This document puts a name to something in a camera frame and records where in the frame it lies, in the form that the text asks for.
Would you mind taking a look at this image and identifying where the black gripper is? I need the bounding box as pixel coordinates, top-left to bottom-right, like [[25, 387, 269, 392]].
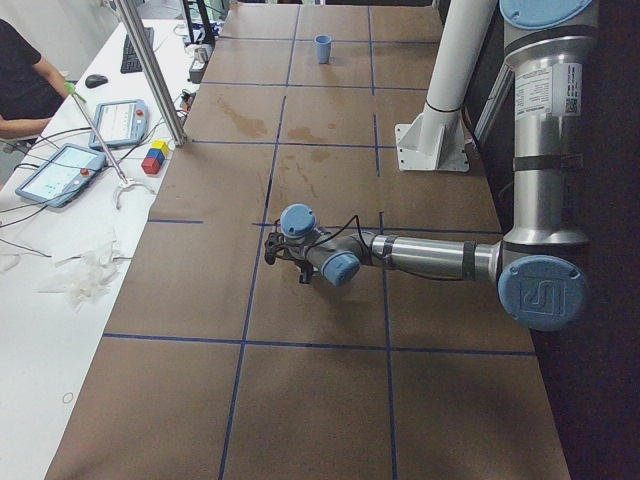
[[289, 247, 314, 284]]

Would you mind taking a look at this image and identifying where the blue plastic cup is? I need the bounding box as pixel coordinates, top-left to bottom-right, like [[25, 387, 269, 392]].
[[314, 34, 332, 64]]

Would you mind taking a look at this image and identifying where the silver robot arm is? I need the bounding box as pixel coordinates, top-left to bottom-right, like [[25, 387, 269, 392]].
[[250, 1, 585, 345]]

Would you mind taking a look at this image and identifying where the coloured cube block stack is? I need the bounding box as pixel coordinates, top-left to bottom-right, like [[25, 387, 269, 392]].
[[141, 140, 170, 175]]

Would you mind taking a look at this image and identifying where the long reacher grabber tool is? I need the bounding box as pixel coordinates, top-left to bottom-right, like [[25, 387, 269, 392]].
[[64, 82, 156, 210]]

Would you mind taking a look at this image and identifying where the crumpled white tissue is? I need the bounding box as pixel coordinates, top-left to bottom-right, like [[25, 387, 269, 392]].
[[37, 228, 121, 310]]

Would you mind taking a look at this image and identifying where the far teach pendant tablet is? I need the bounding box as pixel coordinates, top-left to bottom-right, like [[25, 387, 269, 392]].
[[94, 99, 148, 148]]

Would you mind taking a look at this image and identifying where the teach pendant tablet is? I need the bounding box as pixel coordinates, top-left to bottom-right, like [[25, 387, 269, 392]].
[[15, 144, 106, 208], [94, 99, 148, 148]]

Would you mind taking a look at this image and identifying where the near teach pendant tablet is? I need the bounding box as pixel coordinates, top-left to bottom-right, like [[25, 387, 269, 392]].
[[15, 144, 106, 208]]

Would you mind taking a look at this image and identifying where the black keyboard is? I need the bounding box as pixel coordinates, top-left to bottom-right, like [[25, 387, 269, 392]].
[[119, 26, 156, 75]]

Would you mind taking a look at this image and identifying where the black computer mouse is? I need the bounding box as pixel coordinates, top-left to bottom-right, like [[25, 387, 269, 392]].
[[84, 74, 108, 89]]

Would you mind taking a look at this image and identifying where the seated person in black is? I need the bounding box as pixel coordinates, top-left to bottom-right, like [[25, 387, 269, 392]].
[[1, 19, 69, 139]]

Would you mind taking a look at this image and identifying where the white mounting post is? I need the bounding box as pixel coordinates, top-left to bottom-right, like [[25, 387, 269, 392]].
[[395, 0, 497, 172]]

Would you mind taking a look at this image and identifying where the aluminium frame post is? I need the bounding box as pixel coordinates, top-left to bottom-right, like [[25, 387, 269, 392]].
[[115, 0, 187, 147]]

